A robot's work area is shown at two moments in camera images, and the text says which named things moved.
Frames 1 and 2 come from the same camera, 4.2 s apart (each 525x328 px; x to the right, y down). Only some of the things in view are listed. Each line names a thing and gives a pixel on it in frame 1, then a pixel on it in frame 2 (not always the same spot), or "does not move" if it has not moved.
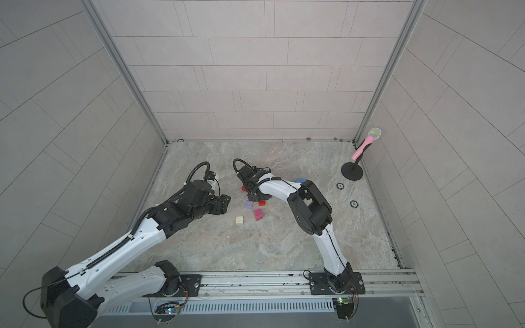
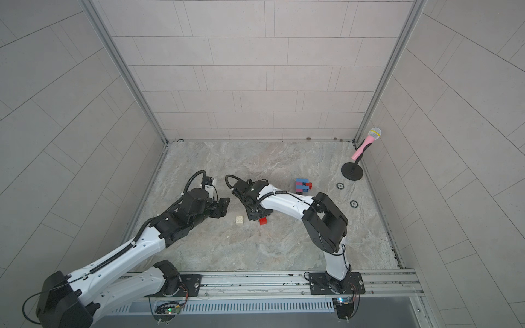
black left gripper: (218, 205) does not move
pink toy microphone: (373, 134) does not move
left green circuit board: (168, 309) does not move
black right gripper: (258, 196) -> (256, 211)
